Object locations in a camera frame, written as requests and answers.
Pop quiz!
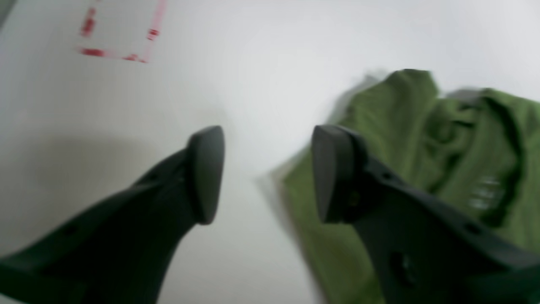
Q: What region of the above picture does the red tape rectangle marking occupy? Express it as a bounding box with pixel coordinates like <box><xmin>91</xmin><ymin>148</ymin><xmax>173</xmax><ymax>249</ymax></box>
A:
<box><xmin>75</xmin><ymin>0</ymin><xmax>167</xmax><ymax>63</ymax></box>

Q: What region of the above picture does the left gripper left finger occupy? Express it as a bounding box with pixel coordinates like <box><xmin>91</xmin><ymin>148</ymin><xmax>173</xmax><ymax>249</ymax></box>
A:
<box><xmin>1</xmin><ymin>126</ymin><xmax>225</xmax><ymax>304</ymax></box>

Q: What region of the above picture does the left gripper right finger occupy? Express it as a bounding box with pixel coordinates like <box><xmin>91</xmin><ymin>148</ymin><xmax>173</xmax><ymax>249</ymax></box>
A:
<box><xmin>312</xmin><ymin>125</ymin><xmax>540</xmax><ymax>304</ymax></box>

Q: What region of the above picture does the olive green T-shirt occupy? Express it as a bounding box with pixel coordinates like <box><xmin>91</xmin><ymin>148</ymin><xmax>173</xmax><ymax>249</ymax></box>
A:
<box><xmin>283</xmin><ymin>69</ymin><xmax>540</xmax><ymax>304</ymax></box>

